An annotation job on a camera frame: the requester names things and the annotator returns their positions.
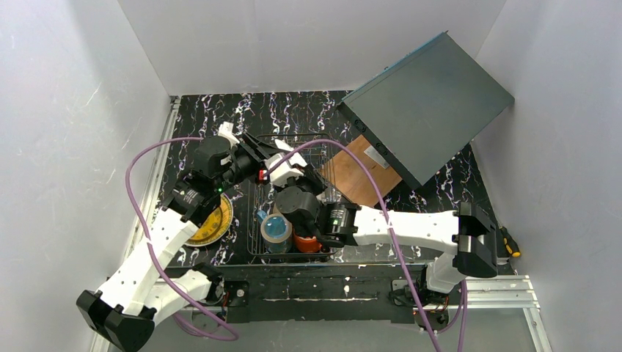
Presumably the orange ceramic mug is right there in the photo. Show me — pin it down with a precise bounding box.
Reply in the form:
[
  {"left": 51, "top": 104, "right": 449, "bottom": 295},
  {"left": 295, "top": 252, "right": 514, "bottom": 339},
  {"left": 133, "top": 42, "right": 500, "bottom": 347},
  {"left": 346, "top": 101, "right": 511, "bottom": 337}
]
[{"left": 293, "top": 234, "right": 322, "bottom": 253}]

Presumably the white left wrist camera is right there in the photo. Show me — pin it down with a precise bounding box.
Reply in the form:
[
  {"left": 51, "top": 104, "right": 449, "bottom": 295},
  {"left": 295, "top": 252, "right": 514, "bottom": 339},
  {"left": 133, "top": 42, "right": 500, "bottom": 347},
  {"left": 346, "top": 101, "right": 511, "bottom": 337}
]
[{"left": 216, "top": 122, "right": 240, "bottom": 147}]

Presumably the yellow black screwdriver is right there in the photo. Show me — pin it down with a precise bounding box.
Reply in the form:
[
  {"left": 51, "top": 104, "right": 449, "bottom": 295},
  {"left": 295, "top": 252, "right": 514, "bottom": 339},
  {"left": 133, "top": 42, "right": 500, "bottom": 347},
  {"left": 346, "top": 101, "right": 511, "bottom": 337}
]
[{"left": 500, "top": 227, "right": 522, "bottom": 257}]

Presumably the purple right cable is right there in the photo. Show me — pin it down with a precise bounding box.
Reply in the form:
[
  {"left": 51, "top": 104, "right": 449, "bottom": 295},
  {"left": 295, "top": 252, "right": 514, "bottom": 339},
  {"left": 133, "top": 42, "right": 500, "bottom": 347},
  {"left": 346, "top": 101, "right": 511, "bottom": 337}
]
[{"left": 262, "top": 139, "right": 469, "bottom": 352}]

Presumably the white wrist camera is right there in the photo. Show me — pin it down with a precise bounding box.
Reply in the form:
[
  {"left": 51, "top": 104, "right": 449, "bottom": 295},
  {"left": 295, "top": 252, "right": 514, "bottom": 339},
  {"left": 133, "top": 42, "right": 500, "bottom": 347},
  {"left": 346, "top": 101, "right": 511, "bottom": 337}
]
[
  {"left": 216, "top": 122, "right": 240, "bottom": 147},
  {"left": 258, "top": 153, "right": 307, "bottom": 187}
]

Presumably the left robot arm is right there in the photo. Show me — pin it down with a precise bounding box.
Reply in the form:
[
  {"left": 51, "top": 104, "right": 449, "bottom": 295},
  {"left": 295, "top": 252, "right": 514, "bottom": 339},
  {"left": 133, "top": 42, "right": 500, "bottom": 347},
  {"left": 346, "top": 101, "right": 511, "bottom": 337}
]
[{"left": 76, "top": 132, "right": 279, "bottom": 351}]

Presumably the white plate red pattern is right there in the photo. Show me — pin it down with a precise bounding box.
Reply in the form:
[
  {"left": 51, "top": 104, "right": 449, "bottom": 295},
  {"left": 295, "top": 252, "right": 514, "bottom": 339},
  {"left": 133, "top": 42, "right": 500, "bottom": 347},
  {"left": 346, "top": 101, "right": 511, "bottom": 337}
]
[{"left": 267, "top": 139, "right": 308, "bottom": 169}]

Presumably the wooden base board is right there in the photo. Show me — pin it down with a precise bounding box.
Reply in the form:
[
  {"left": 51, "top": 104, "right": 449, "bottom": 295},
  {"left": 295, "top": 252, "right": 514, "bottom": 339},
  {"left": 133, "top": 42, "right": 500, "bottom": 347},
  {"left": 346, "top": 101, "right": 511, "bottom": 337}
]
[{"left": 320, "top": 135, "right": 402, "bottom": 208}]

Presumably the yellow patterned plate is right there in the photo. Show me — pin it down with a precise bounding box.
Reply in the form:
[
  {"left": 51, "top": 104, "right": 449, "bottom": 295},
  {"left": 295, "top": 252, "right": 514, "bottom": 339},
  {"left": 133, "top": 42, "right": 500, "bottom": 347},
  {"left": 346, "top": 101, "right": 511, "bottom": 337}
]
[{"left": 186, "top": 194, "right": 233, "bottom": 247}]

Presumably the dark grey tilted panel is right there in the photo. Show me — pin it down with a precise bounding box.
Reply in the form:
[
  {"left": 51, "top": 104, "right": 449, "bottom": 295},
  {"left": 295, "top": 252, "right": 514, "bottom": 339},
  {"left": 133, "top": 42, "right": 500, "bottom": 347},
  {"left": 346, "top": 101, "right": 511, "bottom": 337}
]
[{"left": 337, "top": 32, "right": 515, "bottom": 190}]

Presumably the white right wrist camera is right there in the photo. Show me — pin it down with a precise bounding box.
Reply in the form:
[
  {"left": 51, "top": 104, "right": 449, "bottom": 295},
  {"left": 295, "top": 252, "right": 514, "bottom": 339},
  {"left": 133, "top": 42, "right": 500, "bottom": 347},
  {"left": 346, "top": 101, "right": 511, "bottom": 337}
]
[{"left": 258, "top": 153, "right": 307, "bottom": 187}]

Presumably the blue butterfly mug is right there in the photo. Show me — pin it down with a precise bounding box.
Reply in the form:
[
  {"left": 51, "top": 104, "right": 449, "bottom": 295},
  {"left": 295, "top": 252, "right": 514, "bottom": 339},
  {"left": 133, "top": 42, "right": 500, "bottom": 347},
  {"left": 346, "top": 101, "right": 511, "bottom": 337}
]
[{"left": 256, "top": 210, "right": 293, "bottom": 254}]

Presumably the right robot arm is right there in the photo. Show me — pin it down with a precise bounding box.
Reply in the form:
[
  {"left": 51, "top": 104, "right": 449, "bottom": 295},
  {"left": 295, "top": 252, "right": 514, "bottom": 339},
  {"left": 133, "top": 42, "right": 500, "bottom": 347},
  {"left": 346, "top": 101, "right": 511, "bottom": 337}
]
[{"left": 267, "top": 169, "right": 498, "bottom": 294}]

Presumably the black wire dish rack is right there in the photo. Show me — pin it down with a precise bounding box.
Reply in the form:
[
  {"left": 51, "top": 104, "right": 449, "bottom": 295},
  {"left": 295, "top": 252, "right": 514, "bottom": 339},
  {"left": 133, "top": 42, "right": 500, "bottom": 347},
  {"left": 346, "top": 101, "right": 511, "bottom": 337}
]
[{"left": 247, "top": 144, "right": 345, "bottom": 262}]

